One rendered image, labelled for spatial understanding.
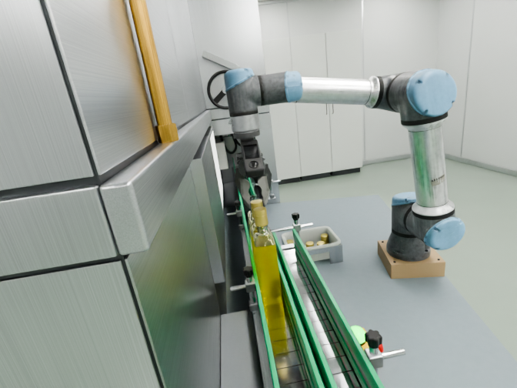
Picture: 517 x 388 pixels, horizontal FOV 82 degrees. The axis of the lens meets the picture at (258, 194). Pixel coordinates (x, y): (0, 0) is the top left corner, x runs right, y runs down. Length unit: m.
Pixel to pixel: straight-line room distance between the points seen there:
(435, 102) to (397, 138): 5.06
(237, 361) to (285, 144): 4.18
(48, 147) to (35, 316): 0.15
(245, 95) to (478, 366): 0.87
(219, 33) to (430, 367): 1.72
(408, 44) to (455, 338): 5.30
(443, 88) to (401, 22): 5.03
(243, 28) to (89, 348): 1.74
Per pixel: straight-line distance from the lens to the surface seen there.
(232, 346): 0.81
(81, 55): 0.28
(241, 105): 0.77
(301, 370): 0.74
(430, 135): 0.95
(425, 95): 0.89
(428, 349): 1.00
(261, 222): 0.78
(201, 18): 1.90
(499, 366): 1.02
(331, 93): 0.95
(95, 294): 0.30
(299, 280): 0.98
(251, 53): 1.87
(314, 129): 4.83
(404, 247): 1.21
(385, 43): 5.77
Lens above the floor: 1.44
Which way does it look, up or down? 18 degrees down
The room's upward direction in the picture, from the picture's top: 8 degrees counter-clockwise
